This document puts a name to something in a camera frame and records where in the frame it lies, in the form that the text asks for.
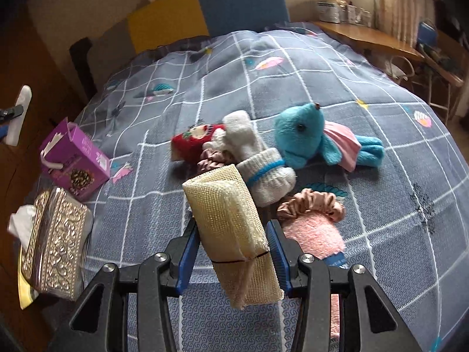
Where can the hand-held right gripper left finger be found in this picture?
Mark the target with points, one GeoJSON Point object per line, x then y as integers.
{"type": "Point", "coordinates": [185, 264]}

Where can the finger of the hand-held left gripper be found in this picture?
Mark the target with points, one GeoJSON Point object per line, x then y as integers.
{"type": "Point", "coordinates": [13, 112]}
{"type": "Point", "coordinates": [3, 134]}

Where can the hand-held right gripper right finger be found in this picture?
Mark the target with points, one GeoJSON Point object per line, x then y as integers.
{"type": "Point", "coordinates": [277, 255]}

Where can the beige mesh cloth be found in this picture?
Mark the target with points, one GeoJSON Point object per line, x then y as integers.
{"type": "Point", "coordinates": [223, 212]}

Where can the dusty pink scrunchie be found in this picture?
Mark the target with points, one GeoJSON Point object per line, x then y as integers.
{"type": "Point", "coordinates": [214, 160]}

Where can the red patterned sock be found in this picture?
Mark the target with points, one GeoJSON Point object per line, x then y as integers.
{"type": "Point", "coordinates": [187, 143]}

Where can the white fluffy sock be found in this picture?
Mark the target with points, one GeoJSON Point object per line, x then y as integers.
{"type": "Point", "coordinates": [238, 128]}

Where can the pink satin scrunchie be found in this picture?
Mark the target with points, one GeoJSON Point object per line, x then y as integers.
{"type": "Point", "coordinates": [318, 201]}

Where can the black rolled mat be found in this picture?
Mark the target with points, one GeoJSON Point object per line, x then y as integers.
{"type": "Point", "coordinates": [82, 66]}

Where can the purple cardboard box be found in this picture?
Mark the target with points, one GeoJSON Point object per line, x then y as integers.
{"type": "Point", "coordinates": [84, 165]}

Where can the white tissue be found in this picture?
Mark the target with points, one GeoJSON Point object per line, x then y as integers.
{"type": "Point", "coordinates": [22, 223]}

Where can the blue plush toy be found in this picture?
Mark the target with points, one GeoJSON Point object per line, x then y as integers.
{"type": "Point", "coordinates": [296, 135]}

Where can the yellow booklet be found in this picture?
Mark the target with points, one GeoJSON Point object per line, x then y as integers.
{"type": "Point", "coordinates": [26, 295]}

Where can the wooden desk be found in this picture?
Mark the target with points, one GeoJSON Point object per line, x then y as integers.
{"type": "Point", "coordinates": [373, 38]}

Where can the grey yellow blue headboard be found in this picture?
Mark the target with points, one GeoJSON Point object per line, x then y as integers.
{"type": "Point", "coordinates": [238, 3]}

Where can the silver tin box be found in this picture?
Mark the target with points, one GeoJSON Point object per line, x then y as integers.
{"type": "Point", "coordinates": [329, 9]}
{"type": "Point", "coordinates": [359, 14]}

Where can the blue bag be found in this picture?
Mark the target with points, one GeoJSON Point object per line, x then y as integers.
{"type": "Point", "coordinates": [427, 33]}

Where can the beige curtain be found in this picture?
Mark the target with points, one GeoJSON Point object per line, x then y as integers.
{"type": "Point", "coordinates": [395, 0]}

